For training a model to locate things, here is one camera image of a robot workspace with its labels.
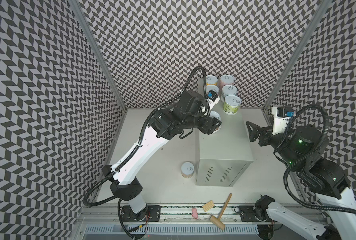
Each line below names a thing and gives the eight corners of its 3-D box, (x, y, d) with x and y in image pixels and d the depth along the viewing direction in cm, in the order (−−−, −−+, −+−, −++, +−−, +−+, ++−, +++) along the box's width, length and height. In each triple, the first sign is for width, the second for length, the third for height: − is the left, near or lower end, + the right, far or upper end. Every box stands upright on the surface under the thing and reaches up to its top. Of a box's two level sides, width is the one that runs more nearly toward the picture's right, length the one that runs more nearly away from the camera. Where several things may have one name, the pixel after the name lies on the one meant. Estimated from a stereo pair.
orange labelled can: (180, 178, 87) (180, 174, 82) (181, 166, 91) (180, 161, 86) (194, 178, 87) (194, 174, 82) (193, 166, 91) (194, 161, 86)
